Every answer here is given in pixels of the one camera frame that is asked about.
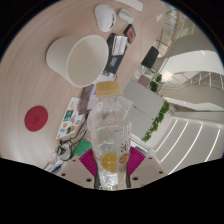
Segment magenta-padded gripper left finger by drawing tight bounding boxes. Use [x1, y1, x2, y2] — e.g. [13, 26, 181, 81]
[55, 147, 98, 190]

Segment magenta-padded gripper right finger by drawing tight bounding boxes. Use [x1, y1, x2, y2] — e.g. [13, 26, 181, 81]
[126, 145, 170, 190]

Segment clear lemon drink bottle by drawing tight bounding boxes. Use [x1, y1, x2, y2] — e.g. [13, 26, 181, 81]
[86, 80, 133, 192]

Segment white printed packet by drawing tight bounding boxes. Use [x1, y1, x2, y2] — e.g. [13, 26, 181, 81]
[44, 159, 65, 175]

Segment ceiling light strips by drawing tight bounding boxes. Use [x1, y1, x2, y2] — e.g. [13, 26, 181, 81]
[154, 118, 223, 176]

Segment colourful sticker sheet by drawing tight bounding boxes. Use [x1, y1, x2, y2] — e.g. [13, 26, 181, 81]
[55, 96, 84, 140]

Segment flat round red coaster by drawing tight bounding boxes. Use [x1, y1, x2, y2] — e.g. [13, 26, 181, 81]
[24, 105, 49, 133]

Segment white planter cabinet with plants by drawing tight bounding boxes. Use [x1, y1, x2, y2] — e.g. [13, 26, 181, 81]
[121, 78, 171, 144]

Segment printed brochure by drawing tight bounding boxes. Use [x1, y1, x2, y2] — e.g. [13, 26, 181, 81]
[77, 83, 98, 116]

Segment small planter with green plants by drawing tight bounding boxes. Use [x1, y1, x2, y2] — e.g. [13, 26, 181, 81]
[138, 73, 163, 94]

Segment white cup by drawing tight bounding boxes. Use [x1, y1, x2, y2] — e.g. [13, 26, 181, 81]
[45, 34, 110, 88]

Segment black flat folder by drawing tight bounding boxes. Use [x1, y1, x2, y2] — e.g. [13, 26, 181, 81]
[102, 32, 129, 76]

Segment black chair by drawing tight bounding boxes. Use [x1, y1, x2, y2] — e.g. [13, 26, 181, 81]
[140, 45, 160, 70]

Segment white card pack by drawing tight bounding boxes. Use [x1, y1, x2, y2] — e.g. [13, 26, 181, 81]
[111, 35, 129, 56]

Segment glass railing with wooden handrail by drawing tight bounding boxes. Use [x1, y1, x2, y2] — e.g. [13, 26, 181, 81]
[154, 9, 184, 68]

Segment black and red small device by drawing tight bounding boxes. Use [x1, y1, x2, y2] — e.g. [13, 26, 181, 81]
[123, 23, 137, 44]

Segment small grey computer mouse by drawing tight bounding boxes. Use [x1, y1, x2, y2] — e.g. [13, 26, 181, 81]
[117, 8, 135, 24]

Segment black cables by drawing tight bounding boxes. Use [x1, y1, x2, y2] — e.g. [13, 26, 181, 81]
[56, 138, 84, 163]

